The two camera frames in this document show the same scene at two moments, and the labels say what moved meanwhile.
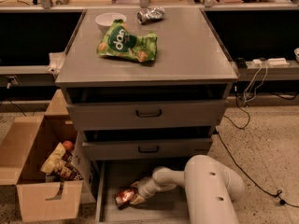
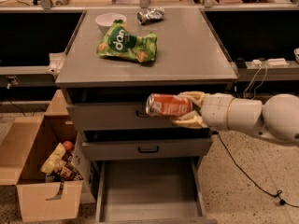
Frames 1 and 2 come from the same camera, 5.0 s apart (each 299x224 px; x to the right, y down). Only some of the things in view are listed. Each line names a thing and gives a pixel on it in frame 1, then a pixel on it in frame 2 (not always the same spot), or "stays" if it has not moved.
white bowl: [105, 21] stays
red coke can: [124, 196] → [164, 105]
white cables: [256, 86] stays
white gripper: [144, 188] → [215, 111]
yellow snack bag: [55, 157] stays
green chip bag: [118, 41] stays
